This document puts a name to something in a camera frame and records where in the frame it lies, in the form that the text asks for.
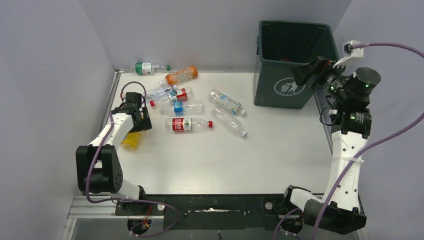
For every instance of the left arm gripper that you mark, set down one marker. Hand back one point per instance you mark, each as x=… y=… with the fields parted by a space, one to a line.
x=144 y=124

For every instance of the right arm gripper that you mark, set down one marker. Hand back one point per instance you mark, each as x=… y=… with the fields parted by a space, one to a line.
x=315 y=68

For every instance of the yellow juice bottle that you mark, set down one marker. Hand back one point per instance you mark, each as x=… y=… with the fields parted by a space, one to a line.
x=132 y=141

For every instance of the clear bottle red label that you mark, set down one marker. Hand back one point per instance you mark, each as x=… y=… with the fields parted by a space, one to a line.
x=179 y=125

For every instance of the clear bottle blue white label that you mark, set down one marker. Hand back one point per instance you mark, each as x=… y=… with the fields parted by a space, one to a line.
x=183 y=108

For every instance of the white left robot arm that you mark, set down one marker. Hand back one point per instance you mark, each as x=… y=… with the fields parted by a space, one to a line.
x=98 y=166

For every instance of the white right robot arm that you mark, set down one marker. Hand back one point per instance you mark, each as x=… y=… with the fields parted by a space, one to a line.
x=341 y=165

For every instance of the dark green trash bin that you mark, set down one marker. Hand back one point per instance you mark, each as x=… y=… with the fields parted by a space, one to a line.
x=301 y=42

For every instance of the clear bottle blue cap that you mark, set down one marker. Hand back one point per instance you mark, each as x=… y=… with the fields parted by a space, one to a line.
x=159 y=91

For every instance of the clear bottle green cap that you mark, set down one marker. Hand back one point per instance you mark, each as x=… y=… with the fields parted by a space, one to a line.
x=148 y=68

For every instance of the bottle red blue label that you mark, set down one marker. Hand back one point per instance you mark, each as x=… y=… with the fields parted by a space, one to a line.
x=179 y=95

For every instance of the orange drink bottle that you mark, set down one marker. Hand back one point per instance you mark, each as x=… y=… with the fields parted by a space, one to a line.
x=180 y=76

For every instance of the clear bottle blue stripe label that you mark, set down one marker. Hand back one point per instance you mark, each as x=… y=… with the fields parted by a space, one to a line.
x=225 y=102

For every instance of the crushed clear unlabelled bottle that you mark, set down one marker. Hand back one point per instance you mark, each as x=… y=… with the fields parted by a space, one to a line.
x=230 y=123

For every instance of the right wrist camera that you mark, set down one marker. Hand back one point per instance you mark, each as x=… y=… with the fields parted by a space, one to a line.
x=351 y=54

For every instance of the aluminium table frame rail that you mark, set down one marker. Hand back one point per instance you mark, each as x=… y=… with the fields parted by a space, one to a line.
x=98 y=220

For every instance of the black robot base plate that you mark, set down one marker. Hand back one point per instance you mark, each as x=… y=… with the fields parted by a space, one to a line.
x=211 y=211

